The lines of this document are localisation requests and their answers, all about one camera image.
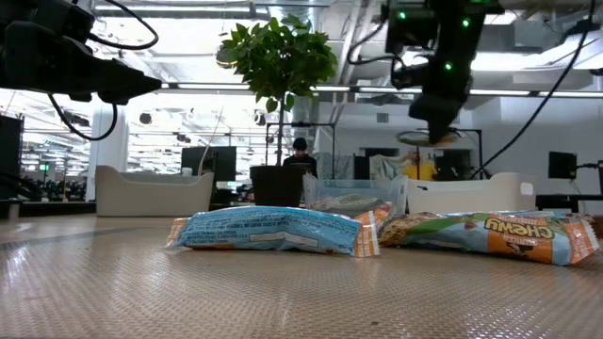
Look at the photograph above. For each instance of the round disc on stand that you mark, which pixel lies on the round disc on stand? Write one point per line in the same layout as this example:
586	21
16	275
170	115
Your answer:
414	138

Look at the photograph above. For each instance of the white cup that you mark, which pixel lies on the white cup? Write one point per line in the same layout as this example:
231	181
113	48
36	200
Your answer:
187	172

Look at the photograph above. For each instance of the clear plastic bin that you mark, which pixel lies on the clear plastic bin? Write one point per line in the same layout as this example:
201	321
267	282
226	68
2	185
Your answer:
353	186

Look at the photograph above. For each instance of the yellow object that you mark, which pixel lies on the yellow object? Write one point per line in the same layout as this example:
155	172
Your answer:
421	172

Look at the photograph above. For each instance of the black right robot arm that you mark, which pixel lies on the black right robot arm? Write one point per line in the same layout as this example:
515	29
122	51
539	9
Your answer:
452	37

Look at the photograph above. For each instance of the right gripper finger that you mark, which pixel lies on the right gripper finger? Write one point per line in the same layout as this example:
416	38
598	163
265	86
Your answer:
438	132

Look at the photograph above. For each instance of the dark cabinet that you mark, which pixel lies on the dark cabinet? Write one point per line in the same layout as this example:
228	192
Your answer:
10	155

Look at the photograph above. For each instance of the brown mat with black border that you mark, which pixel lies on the brown mat with black border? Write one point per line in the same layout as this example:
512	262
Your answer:
282	292

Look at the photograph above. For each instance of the green leafy small tree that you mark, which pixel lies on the green leafy small tree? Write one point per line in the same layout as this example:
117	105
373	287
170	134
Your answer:
282	56

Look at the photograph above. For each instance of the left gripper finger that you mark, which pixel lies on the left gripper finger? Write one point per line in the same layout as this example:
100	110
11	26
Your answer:
113	82

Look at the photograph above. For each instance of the white plastic bin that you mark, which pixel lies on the white plastic bin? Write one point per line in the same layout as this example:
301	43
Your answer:
471	195

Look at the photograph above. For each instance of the light blue granola bar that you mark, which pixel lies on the light blue granola bar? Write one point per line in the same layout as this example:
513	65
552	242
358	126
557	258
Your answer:
264	230

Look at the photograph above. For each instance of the grey white cloth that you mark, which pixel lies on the grey white cloth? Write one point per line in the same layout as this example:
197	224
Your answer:
386	167

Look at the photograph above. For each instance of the red white granola bar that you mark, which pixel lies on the red white granola bar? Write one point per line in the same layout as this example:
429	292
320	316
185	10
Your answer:
353	202

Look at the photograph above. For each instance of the black table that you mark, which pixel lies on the black table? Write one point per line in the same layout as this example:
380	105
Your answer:
570	200

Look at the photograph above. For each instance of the small black square monitor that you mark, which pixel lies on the small black square monitor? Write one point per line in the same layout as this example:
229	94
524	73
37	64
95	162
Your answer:
563	165

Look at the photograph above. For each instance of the green orange Chewy granola bar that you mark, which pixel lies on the green orange Chewy granola bar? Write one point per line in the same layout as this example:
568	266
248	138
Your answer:
494	235

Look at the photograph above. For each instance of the person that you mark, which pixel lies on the person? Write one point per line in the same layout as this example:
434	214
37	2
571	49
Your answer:
300	143

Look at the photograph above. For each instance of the light grey plastic bin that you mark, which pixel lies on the light grey plastic bin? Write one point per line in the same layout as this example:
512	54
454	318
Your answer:
151	193

